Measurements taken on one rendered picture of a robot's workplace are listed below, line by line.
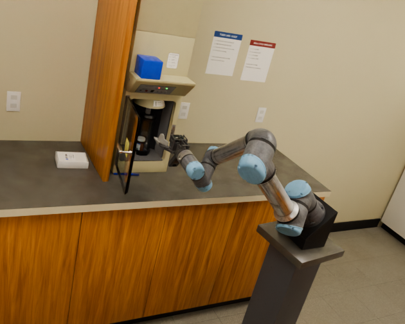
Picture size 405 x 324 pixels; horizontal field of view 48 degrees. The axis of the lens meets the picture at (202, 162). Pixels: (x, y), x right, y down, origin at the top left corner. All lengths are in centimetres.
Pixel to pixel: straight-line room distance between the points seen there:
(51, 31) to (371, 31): 232
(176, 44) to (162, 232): 99
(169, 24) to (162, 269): 133
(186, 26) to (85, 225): 109
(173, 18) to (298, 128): 167
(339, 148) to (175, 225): 197
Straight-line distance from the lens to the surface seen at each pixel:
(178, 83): 227
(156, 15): 226
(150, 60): 219
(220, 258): 282
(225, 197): 250
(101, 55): 245
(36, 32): 259
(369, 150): 433
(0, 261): 232
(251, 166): 173
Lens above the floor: 209
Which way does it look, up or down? 24 degrees down
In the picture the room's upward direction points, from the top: 14 degrees clockwise
